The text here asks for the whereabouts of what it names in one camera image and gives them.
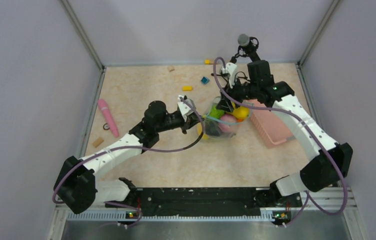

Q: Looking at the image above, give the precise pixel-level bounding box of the small wooden block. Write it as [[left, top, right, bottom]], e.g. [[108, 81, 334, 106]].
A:
[[167, 65, 175, 72]]

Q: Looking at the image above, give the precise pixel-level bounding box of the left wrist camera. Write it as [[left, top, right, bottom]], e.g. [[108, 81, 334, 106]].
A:
[[177, 95, 195, 122]]

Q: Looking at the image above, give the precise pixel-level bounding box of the purple onion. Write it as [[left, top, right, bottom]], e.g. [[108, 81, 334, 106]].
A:
[[219, 114, 238, 133]]

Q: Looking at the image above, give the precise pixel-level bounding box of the yellow banana piece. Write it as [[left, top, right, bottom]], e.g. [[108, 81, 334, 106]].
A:
[[197, 115, 211, 142]]

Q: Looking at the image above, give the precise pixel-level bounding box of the teal square block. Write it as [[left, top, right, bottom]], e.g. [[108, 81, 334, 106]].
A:
[[201, 76, 210, 85]]

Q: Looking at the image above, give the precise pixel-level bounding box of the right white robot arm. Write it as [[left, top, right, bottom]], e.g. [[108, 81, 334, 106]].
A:
[[213, 57, 353, 206]]

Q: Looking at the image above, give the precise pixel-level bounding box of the yellow lemon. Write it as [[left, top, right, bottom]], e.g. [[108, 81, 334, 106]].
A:
[[231, 106, 250, 120]]

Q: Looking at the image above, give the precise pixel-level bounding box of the clear zip top bag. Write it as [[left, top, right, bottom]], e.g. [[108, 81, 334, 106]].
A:
[[202, 96, 252, 141]]

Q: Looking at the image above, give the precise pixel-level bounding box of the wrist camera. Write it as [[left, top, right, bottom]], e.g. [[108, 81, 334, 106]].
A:
[[219, 62, 238, 89], [177, 95, 195, 122]]

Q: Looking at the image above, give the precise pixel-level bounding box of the green lime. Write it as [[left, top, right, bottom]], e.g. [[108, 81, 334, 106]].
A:
[[207, 106, 225, 120]]

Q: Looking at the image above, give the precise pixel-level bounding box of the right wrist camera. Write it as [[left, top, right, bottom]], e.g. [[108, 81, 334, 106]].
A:
[[219, 62, 238, 89]]

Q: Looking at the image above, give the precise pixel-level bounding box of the black microphone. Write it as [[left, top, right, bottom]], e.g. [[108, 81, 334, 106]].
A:
[[237, 33, 261, 62]]

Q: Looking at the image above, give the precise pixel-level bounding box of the yellow and wood block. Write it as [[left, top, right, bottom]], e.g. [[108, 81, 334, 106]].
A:
[[204, 59, 215, 65]]

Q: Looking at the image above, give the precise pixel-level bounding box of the dark purple eggplant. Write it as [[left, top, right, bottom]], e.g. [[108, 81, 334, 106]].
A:
[[205, 121, 223, 137]]

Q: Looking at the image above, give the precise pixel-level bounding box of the yellow rectangular block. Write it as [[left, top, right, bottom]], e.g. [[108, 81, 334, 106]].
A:
[[182, 85, 193, 92]]

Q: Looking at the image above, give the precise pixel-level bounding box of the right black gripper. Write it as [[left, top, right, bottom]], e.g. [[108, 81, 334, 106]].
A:
[[215, 74, 259, 113]]

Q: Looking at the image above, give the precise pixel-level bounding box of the pink cylindrical tool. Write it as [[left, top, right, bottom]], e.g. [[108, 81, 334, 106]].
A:
[[97, 98, 120, 138]]

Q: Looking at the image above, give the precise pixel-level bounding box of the pink plastic basket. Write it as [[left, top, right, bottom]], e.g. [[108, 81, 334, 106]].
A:
[[249, 109, 295, 149]]

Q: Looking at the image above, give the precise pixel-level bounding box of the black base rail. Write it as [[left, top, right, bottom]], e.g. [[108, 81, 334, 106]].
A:
[[121, 178, 303, 218]]

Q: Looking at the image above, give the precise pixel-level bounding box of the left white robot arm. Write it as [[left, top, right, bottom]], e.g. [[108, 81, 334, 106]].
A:
[[52, 97, 205, 214]]

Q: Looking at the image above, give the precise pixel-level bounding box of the wooden block at left edge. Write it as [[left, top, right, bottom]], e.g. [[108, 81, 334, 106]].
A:
[[92, 137, 104, 148]]

